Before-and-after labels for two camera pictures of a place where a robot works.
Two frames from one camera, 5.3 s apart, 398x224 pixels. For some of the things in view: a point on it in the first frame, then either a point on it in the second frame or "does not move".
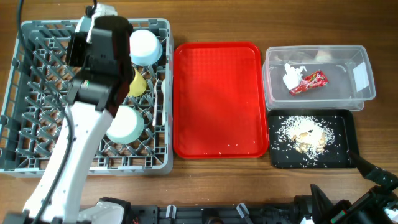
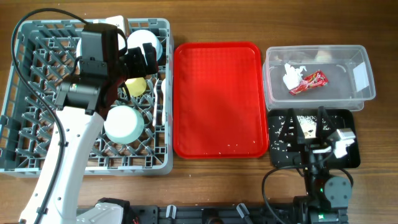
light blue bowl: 145,48 does not move
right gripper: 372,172 to 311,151
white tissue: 292,76 does not move
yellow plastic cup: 138,86 does not move
